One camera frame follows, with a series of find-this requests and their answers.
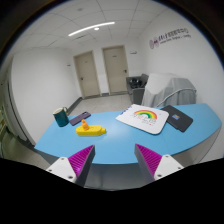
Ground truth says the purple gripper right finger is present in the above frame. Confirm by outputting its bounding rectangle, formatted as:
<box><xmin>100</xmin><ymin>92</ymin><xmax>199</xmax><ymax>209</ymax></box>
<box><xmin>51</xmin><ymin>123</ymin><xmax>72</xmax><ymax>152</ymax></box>
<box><xmin>134</xmin><ymin>144</ymin><xmax>183</xmax><ymax>182</ymax></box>

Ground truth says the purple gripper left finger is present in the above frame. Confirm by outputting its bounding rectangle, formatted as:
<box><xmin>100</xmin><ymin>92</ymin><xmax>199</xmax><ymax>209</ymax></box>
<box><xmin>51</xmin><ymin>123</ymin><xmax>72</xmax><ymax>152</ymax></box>
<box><xmin>46</xmin><ymin>145</ymin><xmax>95</xmax><ymax>187</ymax></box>

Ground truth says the yellow power strip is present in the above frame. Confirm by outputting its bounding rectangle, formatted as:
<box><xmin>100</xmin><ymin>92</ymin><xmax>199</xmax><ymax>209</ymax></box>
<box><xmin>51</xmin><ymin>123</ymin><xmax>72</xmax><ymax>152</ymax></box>
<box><xmin>76</xmin><ymin>125</ymin><xmax>106</xmax><ymax>136</ymax></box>

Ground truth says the blue table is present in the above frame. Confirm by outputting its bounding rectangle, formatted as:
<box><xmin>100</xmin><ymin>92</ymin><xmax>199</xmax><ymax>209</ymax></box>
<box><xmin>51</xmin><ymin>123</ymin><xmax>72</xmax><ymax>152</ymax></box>
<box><xmin>35</xmin><ymin>104</ymin><xmax>222</xmax><ymax>166</ymax></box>

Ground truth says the white rainbow notebook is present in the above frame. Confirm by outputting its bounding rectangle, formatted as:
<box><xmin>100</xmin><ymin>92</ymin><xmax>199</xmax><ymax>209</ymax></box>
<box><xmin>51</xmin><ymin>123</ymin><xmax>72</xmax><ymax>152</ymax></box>
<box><xmin>116</xmin><ymin>104</ymin><xmax>169</xmax><ymax>135</ymax></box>

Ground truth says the teal mug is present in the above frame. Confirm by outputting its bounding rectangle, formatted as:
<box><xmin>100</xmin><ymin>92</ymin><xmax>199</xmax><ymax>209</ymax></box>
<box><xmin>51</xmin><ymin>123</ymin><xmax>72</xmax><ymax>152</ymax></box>
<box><xmin>53</xmin><ymin>107</ymin><xmax>69</xmax><ymax>127</ymax></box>

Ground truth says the black tablet case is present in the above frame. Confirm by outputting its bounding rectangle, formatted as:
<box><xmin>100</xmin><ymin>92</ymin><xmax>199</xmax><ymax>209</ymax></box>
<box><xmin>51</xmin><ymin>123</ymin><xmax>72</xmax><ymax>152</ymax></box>
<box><xmin>162</xmin><ymin>105</ymin><xmax>193</xmax><ymax>132</ymax></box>

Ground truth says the purple smartphone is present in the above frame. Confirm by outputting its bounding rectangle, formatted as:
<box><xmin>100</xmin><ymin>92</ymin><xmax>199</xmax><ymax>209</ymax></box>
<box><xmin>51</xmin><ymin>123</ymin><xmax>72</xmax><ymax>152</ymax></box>
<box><xmin>70</xmin><ymin>112</ymin><xmax>91</xmax><ymax>126</ymax></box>

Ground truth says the grey cloth covered furniture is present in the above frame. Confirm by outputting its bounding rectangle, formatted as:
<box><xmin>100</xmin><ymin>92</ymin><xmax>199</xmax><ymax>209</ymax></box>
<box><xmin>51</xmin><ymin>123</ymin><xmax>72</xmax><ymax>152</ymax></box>
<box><xmin>142</xmin><ymin>73</ymin><xmax>196</xmax><ymax>107</ymax></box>

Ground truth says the dark grey armchair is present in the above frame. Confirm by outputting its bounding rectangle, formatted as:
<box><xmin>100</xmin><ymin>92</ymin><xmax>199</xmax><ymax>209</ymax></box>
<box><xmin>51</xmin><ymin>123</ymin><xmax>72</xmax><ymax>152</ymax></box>
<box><xmin>126</xmin><ymin>74</ymin><xmax>149</xmax><ymax>105</ymax></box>

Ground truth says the left beige door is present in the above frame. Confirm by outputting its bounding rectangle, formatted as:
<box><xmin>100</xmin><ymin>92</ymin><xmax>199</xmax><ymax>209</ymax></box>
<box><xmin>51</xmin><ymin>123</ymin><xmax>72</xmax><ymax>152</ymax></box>
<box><xmin>74</xmin><ymin>52</ymin><xmax>100</xmax><ymax>98</ymax></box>

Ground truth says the beige door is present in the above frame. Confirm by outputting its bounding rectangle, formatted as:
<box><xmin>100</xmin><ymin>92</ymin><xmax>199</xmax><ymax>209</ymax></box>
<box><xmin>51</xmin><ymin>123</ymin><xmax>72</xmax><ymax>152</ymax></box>
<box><xmin>103</xmin><ymin>46</ymin><xmax>128</xmax><ymax>93</ymax></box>
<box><xmin>74</xmin><ymin>52</ymin><xmax>100</xmax><ymax>98</ymax></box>

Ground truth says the right beige door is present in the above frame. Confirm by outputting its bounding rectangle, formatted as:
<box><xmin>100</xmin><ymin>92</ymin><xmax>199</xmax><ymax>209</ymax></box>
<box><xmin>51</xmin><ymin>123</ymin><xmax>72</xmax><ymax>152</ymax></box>
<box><xmin>103</xmin><ymin>46</ymin><xmax>128</xmax><ymax>93</ymax></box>

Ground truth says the long ceiling light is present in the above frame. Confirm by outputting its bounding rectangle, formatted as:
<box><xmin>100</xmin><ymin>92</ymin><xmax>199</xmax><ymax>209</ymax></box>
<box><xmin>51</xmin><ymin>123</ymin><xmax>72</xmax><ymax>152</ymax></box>
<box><xmin>68</xmin><ymin>21</ymin><xmax>115</xmax><ymax>37</ymax></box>

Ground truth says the white cable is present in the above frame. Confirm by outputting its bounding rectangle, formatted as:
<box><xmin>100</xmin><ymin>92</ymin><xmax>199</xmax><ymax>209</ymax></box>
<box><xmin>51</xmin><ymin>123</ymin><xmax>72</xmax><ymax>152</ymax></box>
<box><xmin>153</xmin><ymin>87</ymin><xmax>198</xmax><ymax>108</ymax></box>

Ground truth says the purple wall logo sign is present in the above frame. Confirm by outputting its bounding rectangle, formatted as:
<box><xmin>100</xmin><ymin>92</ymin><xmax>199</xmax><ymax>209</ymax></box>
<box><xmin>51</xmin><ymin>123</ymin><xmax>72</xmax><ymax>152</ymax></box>
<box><xmin>149</xmin><ymin>32</ymin><xmax>192</xmax><ymax>49</ymax></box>

